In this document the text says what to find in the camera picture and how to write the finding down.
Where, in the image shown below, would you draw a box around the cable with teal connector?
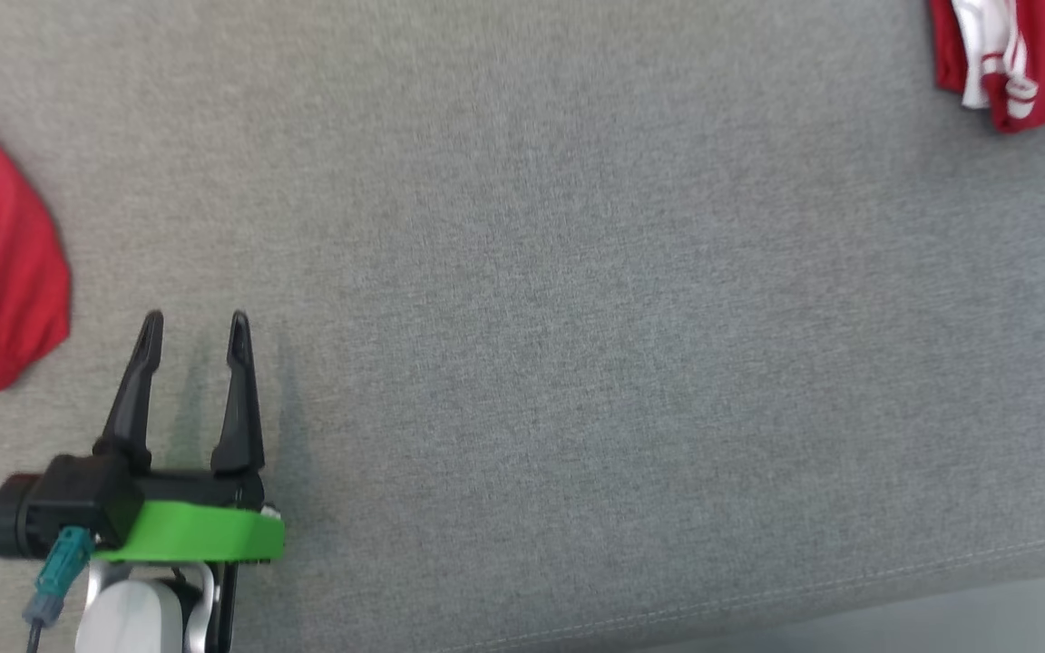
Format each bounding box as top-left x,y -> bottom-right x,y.
22,526 -> 95,653

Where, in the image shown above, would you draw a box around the red shorts with white stripe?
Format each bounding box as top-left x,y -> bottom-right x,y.
0,95 -> 73,393

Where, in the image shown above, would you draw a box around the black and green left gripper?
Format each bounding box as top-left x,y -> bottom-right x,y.
92,310 -> 287,566

